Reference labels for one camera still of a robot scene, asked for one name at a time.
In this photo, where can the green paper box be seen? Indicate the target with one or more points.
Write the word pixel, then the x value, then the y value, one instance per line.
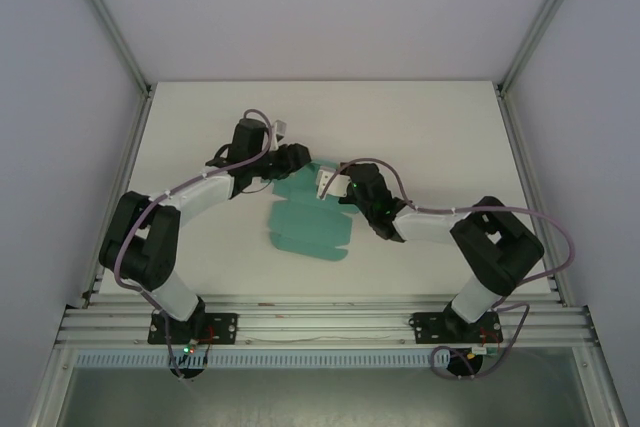
pixel 305 227

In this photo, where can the left robot arm, white and black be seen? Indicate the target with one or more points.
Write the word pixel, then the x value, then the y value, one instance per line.
pixel 150 242

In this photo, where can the right robot arm, white and black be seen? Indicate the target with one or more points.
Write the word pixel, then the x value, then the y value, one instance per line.
pixel 495 247

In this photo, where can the small white green connector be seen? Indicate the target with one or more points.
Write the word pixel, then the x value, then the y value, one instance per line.
pixel 481 350

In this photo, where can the grey metal sheet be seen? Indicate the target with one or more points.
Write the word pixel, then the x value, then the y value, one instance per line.
pixel 320 397

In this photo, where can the small connector with green light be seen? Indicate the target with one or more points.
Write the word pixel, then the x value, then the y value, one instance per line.
pixel 188 347

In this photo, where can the aluminium rail beam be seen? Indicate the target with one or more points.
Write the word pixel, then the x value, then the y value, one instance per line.
pixel 325 322

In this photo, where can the aluminium left side rail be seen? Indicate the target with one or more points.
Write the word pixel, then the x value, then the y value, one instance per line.
pixel 120 187

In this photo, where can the aluminium rail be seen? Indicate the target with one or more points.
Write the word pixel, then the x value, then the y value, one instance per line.
pixel 120 187
pixel 529 187

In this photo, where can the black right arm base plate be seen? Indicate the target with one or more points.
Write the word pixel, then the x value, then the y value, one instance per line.
pixel 425 327

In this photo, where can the aluminium right side rail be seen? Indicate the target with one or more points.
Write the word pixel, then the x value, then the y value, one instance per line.
pixel 529 187

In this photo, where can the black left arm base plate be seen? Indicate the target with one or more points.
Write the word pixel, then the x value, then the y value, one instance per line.
pixel 225 327

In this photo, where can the aluminium left frame post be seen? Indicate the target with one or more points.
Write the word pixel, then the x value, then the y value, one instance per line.
pixel 111 22

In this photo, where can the aluminium frame post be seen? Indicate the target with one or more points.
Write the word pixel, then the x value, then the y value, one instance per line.
pixel 111 22
pixel 541 22

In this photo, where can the aluminium right frame post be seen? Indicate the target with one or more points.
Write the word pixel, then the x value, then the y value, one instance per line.
pixel 541 22

